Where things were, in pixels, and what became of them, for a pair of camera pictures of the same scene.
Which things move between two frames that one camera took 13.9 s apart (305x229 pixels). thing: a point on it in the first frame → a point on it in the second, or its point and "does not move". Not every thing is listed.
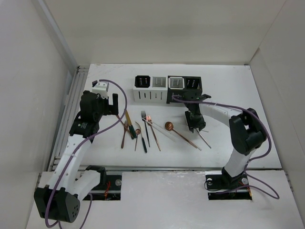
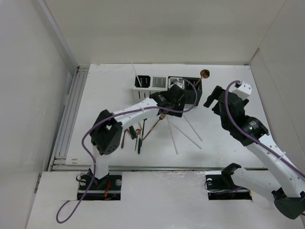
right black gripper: x=200 y=124 → x=217 y=91
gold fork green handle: x=144 y=145 → x=142 y=131
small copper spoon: x=137 y=131 does not move
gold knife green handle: x=131 y=128 does not move
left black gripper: x=110 y=109 → x=179 y=104
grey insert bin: x=158 y=81 does not move
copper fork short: x=125 y=130 does not move
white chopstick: x=172 y=137 → x=186 y=135
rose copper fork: x=148 y=118 → x=161 y=117
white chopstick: x=172 y=134 → x=136 y=75
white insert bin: x=176 y=83 does not move
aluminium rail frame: x=72 y=109 does not move
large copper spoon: x=169 y=126 → x=205 y=74
